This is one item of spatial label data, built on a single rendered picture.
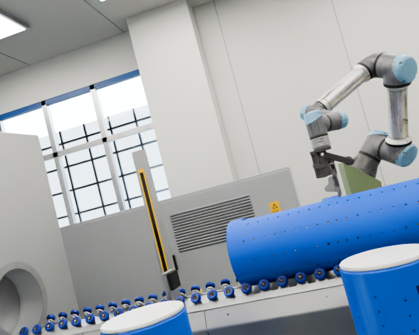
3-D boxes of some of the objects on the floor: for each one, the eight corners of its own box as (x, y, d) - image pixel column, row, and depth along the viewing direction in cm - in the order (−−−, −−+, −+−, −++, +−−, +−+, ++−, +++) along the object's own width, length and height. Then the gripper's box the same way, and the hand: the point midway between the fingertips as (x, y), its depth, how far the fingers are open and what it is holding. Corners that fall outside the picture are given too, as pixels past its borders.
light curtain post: (214, 466, 237) (136, 152, 249) (225, 465, 235) (145, 149, 247) (210, 474, 231) (130, 152, 243) (221, 472, 229) (140, 149, 242)
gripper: (310, 151, 190) (324, 201, 188) (308, 151, 181) (323, 202, 180) (331, 145, 187) (345, 195, 186) (330, 145, 179) (345, 197, 177)
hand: (340, 194), depth 182 cm, fingers closed, pressing on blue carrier
